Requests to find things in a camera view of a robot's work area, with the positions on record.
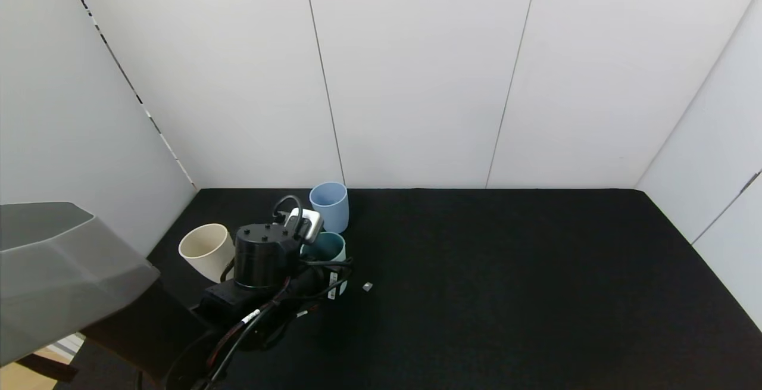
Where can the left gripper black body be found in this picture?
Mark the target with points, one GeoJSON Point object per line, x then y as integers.
{"type": "Point", "coordinates": [333, 279]}

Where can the teal plastic cup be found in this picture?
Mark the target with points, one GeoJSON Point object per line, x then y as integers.
{"type": "Point", "coordinates": [326, 248]}

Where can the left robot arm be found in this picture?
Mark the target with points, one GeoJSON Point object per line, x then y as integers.
{"type": "Point", "coordinates": [65, 277]}

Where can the light blue plastic cup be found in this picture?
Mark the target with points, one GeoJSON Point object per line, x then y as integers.
{"type": "Point", "coordinates": [332, 208]}

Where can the beige plastic cup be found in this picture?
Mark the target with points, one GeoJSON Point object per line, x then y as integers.
{"type": "Point", "coordinates": [205, 253]}

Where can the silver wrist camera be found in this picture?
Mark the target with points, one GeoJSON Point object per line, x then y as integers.
{"type": "Point", "coordinates": [308, 223]}

